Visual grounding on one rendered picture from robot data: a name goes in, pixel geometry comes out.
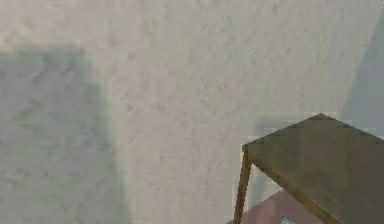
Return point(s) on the brown wooden table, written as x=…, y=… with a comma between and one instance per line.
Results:
x=320, y=163

